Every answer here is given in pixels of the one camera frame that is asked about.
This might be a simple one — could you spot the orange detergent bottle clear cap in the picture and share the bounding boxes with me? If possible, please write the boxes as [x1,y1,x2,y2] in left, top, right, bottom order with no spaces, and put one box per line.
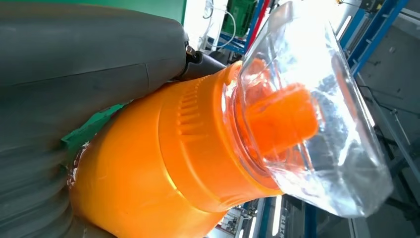
[67,0,394,238]

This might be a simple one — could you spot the green plastic crate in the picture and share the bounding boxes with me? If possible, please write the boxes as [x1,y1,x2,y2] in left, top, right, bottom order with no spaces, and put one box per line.
[221,0,258,38]

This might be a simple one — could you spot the red rack beam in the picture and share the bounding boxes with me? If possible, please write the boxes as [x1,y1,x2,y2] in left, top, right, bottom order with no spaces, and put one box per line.
[246,0,271,50]

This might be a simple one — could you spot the white desk cable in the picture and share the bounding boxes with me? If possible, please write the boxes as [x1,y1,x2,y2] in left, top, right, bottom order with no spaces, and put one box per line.
[203,0,238,50]

